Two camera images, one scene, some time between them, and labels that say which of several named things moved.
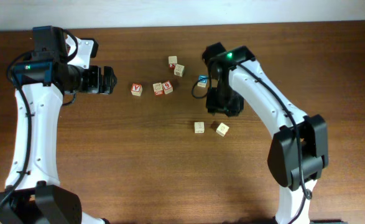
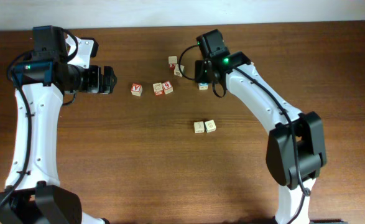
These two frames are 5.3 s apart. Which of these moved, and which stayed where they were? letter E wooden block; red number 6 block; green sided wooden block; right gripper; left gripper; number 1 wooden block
Moved: green sided wooden block; right gripper
Stayed: left gripper; letter E wooden block; red number 6 block; number 1 wooden block
